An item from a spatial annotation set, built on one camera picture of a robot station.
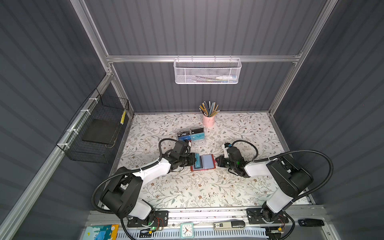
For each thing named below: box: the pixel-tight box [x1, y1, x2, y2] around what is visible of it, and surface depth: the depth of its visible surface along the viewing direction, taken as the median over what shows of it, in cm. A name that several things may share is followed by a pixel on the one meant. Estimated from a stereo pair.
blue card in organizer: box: [178, 135, 192, 141], surface depth 101 cm
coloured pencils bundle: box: [199, 101, 220, 117], surface depth 109 cm
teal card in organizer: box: [191, 132, 205, 141], surface depth 101 cm
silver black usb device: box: [213, 220, 246, 231], surface depth 70 cm
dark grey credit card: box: [191, 128, 204, 135], surface depth 101 cm
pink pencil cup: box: [202, 114, 216, 128], surface depth 110 cm
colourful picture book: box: [82, 224, 119, 240], surface depth 71 cm
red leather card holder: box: [190, 154, 216, 172], surface depth 95 cm
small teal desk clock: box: [180, 222, 195, 239], surface depth 70 cm
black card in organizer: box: [177, 131, 191, 137], surface depth 101 cm
